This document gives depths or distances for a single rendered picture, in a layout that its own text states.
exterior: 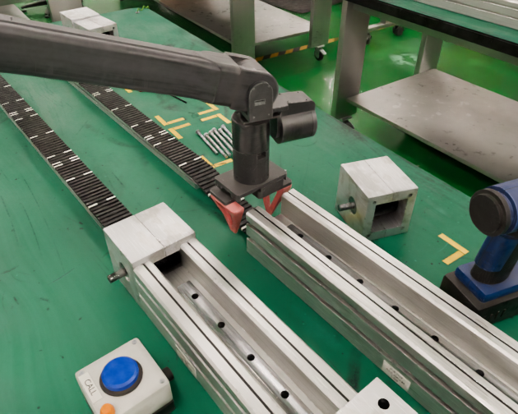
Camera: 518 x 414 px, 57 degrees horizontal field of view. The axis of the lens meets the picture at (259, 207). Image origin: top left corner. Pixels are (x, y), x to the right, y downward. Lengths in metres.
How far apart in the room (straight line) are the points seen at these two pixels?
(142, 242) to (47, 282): 0.19
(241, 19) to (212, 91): 2.54
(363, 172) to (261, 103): 0.24
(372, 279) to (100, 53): 0.45
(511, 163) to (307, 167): 1.42
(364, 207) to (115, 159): 0.54
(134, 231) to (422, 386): 0.42
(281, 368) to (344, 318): 0.13
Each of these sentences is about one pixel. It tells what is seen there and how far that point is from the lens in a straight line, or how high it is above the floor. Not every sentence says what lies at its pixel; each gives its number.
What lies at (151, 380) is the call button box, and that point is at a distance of 0.58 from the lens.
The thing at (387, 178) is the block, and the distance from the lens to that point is 0.80.
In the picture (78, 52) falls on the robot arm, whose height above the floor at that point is 1.13.
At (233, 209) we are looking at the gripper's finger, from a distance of 0.73.
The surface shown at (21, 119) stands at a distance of 1.20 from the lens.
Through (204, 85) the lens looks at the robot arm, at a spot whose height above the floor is 1.07.
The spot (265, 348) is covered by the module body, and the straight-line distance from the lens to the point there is 0.59.
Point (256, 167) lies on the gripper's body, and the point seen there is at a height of 0.92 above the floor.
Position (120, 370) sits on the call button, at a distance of 0.57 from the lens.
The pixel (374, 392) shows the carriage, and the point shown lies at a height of 0.90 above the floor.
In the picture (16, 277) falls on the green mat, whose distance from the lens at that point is 0.83.
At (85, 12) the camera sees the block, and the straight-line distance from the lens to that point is 1.69.
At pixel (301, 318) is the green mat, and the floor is 0.78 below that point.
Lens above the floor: 1.32
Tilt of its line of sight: 39 degrees down
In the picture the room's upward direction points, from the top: straight up
